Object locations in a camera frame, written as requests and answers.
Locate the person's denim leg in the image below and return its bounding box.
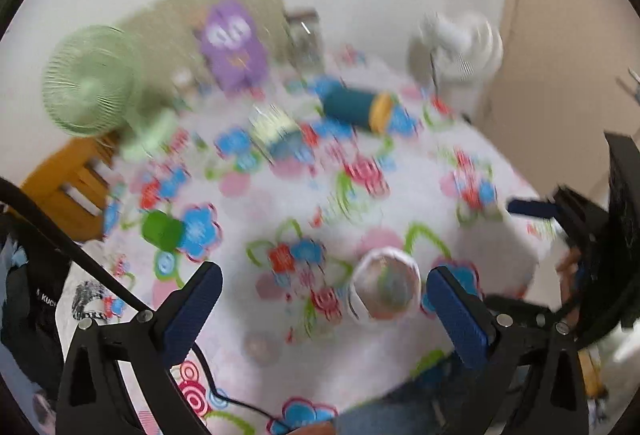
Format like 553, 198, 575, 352
334, 351, 528, 435

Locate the floral tablecloth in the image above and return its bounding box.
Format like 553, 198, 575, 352
75, 44, 557, 435

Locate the clear plastic cup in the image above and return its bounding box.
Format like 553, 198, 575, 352
347, 247, 422, 327

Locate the white desk fan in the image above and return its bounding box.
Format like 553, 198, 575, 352
407, 10, 505, 88

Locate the teal bottle with yellow band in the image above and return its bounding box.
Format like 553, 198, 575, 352
320, 82, 416, 136

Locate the green desk fan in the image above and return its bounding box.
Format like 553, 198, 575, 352
42, 25, 176, 162

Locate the purple owl toy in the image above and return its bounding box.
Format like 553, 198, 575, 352
194, 0, 271, 94

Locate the small green cup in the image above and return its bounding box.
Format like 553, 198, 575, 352
141, 210, 185, 250

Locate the white printed cloth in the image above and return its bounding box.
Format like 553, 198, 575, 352
54, 260, 138, 366

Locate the black cable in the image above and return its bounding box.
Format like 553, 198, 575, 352
0, 177, 296, 431

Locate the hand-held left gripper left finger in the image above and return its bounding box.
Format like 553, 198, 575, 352
55, 261, 224, 435

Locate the striped yellow blue cup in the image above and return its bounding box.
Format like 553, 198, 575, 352
248, 105, 303, 160

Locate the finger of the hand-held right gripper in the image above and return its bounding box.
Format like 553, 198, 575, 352
506, 198, 564, 222

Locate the wooden chair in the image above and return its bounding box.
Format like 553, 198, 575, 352
20, 136, 117, 243

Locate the dark cloth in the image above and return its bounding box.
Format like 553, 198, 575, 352
0, 235, 71, 416

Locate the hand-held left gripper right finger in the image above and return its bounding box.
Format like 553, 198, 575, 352
426, 265, 592, 435

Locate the glass jar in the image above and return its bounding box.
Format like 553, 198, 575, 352
285, 8, 325, 70

